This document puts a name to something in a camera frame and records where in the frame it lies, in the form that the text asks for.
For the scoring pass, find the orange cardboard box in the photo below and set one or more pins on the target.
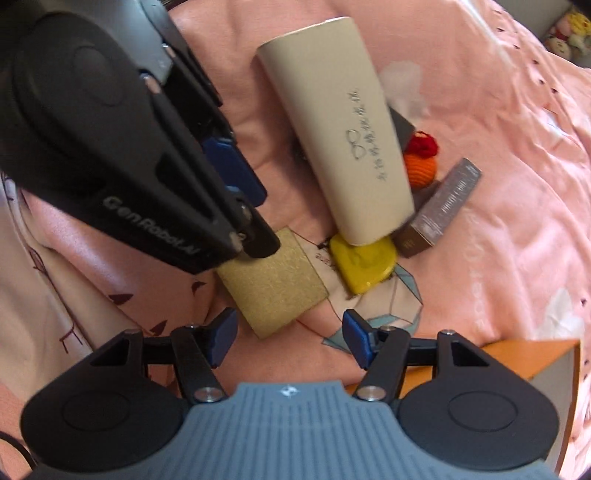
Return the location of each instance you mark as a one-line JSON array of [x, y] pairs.
[[531, 360]]

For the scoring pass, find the pink printed blanket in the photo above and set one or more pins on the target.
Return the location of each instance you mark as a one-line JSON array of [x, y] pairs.
[[508, 184]]

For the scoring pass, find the orange and red crochet toy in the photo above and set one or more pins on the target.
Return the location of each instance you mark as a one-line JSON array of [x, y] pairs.
[[420, 168]]

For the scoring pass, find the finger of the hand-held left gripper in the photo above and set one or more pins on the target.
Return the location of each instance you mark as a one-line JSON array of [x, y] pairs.
[[263, 242], [235, 170]]

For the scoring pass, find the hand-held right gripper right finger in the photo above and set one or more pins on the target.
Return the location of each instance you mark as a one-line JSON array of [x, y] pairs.
[[358, 341]]

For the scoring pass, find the beige glasses case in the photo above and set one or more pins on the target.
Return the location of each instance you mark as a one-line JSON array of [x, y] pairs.
[[332, 129]]

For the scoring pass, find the small brown carton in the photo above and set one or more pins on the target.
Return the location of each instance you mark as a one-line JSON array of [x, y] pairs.
[[438, 212]]

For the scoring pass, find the cream printed cloth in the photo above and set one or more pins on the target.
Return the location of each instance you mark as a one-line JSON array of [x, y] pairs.
[[27, 277]]

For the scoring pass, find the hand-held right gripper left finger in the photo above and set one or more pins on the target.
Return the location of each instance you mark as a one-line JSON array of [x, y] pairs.
[[224, 339]]

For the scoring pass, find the brown patterned card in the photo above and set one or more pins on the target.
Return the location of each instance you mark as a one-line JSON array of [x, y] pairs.
[[272, 290]]

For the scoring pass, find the hanging net of plush toys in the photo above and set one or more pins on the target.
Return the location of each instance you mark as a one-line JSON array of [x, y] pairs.
[[572, 27]]

